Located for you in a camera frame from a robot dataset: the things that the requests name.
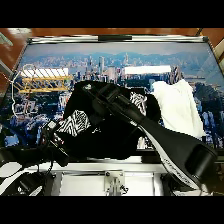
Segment black T-shirt striped sleeves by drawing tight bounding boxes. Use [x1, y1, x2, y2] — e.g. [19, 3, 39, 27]
[54, 79, 162, 160]

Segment white garment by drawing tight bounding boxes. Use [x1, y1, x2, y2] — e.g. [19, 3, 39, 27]
[151, 78, 208, 140]

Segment silver frame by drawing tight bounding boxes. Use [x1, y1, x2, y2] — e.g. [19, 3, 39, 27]
[0, 155, 224, 197]

